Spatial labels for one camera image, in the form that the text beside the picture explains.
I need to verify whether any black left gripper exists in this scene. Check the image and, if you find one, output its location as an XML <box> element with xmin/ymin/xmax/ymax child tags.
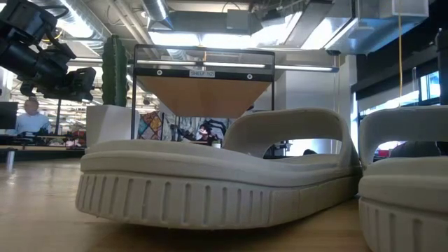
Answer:
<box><xmin>41</xmin><ymin>66</ymin><xmax>97</xmax><ymax>104</ymax></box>

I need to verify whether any beige slide sandal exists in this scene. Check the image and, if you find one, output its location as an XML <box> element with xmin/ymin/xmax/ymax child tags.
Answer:
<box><xmin>357</xmin><ymin>106</ymin><xmax>448</xmax><ymax>252</ymax></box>
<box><xmin>75</xmin><ymin>107</ymin><xmax>364</xmax><ymax>231</ymax></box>

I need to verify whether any black metal wooden shelf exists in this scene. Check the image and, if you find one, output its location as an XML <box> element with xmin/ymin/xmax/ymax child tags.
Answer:
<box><xmin>131</xmin><ymin>44</ymin><xmax>276</xmax><ymax>141</ymax></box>

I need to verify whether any white hexagonal plant pot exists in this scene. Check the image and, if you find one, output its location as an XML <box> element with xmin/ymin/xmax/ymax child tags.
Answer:
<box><xmin>85</xmin><ymin>104</ymin><xmax>141</xmax><ymax>148</ymax></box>

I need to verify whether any green cactus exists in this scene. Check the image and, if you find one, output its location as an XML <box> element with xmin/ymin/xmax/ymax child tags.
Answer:
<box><xmin>101</xmin><ymin>34</ymin><xmax>128</xmax><ymax>108</ymax></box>

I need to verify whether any person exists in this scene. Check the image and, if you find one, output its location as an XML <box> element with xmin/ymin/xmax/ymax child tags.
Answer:
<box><xmin>14</xmin><ymin>98</ymin><xmax>53</xmax><ymax>137</ymax></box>
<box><xmin>197</xmin><ymin>122</ymin><xmax>215</xmax><ymax>145</ymax></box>

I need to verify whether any colourful painting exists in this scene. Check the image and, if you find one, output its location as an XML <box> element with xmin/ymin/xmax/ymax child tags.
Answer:
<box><xmin>137</xmin><ymin>111</ymin><xmax>164</xmax><ymax>141</ymax></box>

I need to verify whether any dark background desk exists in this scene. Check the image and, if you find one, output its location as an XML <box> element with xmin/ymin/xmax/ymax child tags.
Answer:
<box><xmin>0</xmin><ymin>145</ymin><xmax>85</xmax><ymax>162</ymax></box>

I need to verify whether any black monitor screen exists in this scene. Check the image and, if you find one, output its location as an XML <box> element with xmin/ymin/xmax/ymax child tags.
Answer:
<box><xmin>0</xmin><ymin>101</ymin><xmax>19</xmax><ymax>130</ymax></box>

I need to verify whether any long ceiling light tube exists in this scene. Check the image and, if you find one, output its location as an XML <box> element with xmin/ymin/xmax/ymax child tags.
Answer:
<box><xmin>69</xmin><ymin>57</ymin><xmax>340</xmax><ymax>74</ymax></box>

